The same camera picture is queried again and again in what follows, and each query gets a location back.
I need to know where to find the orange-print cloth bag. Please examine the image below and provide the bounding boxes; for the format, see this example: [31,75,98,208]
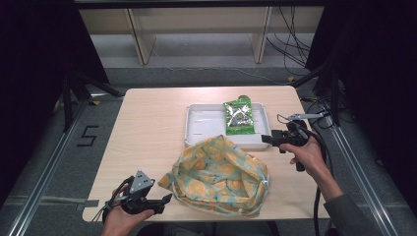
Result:
[157,134,271,218]

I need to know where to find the black tripod stand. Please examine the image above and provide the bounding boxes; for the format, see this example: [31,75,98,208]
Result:
[61,71,123,133]
[290,61,342,128]

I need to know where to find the black floor cables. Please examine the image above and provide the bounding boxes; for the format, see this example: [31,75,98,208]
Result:
[302,95,336,132]

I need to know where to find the person's dark trousers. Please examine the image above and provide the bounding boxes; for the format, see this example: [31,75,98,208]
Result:
[137,221,280,236]

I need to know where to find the green snack packet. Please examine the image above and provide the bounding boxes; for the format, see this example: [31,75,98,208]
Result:
[222,94,257,137]

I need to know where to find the white plastic tray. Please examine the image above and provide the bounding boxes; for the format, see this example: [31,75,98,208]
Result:
[183,102,273,151]

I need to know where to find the person's left hand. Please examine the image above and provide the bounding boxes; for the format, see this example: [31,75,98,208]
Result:
[101,183,155,236]

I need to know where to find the hanging black cables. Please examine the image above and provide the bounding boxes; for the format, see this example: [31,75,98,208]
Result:
[265,5,313,77]

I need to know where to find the person's right hand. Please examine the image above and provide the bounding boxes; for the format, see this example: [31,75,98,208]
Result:
[278,135,328,181]

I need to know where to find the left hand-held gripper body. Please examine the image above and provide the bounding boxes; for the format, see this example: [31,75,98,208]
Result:
[118,169,165,216]

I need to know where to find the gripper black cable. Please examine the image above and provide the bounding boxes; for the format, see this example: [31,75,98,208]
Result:
[276,113,336,236]
[90,175,136,227]

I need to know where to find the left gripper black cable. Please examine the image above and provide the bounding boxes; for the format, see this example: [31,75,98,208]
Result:
[90,175,136,227]

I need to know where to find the aluminium floor rail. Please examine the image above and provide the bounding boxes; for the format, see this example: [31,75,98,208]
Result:
[7,97,92,236]
[323,103,399,236]

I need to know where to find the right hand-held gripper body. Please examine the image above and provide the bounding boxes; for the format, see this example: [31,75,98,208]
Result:
[276,112,325,173]

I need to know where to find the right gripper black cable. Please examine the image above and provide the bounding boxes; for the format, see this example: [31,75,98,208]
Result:
[276,113,336,236]

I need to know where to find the light wooden desk frame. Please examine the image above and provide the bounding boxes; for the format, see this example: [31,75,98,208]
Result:
[78,5,326,66]

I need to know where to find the grey floor tape strip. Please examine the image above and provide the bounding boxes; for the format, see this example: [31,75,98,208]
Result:
[76,199,100,211]

